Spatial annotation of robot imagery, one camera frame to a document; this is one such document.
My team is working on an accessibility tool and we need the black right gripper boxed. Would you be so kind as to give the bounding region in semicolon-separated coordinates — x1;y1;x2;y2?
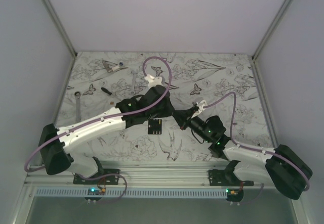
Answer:
173;106;211;143

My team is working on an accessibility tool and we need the black fuse box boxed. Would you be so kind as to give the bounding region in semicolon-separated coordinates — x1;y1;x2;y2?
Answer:
147;119;162;135

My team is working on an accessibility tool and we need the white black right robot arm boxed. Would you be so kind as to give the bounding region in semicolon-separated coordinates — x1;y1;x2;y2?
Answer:
173;106;313;200

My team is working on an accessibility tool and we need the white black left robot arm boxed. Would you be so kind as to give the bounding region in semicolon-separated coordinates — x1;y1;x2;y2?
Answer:
38;85;174;185

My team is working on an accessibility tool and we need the chrome ratchet wrench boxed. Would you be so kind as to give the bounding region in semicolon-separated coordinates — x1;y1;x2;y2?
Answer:
74;91;81;123

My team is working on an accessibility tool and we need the right controller board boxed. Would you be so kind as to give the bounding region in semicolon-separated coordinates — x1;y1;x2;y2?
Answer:
226;189;244;203

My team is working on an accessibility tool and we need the controller board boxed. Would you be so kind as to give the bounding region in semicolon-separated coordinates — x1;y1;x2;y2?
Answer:
226;189;244;203
85;187;105;203

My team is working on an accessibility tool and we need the left controller board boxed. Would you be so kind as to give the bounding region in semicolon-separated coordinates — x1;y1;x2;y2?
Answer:
85;187;105;203

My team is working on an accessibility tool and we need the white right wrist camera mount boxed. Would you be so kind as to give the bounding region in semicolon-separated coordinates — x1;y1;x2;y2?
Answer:
193;100;207;114

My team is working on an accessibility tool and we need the black handled screwdriver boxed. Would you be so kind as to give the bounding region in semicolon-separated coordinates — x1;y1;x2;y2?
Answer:
101;87;112;96

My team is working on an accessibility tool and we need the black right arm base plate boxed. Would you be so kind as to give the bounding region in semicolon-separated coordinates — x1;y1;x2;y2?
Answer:
208;169;254;187

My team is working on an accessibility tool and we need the aluminium frame rail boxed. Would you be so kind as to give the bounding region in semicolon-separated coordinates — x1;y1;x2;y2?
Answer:
25;159;302;190

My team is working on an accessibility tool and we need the small metal bracket tool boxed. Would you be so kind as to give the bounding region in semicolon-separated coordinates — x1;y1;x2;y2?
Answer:
102;60;113;73

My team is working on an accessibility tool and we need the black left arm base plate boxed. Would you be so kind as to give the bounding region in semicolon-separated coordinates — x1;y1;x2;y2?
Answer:
73;168;120;185

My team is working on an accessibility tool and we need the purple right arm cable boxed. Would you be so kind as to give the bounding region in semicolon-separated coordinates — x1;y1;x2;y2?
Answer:
199;91;312;205

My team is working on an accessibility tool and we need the grey slotted cable duct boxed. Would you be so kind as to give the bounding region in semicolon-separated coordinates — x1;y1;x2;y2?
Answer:
35;187;227;199

